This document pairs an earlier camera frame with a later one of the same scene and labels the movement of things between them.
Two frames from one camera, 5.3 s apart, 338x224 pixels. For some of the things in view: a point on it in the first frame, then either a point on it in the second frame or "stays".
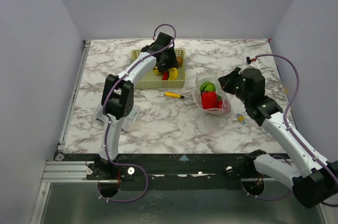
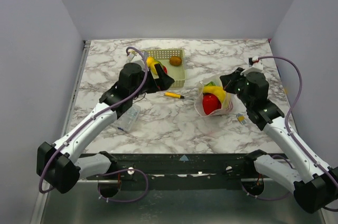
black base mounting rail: x=197 y=168 stays
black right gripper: x=229 y=80 stays
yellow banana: x=173 y=73 -> x=216 y=90
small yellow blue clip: x=241 y=118 stays
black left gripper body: x=169 y=61 -> x=151 y=85
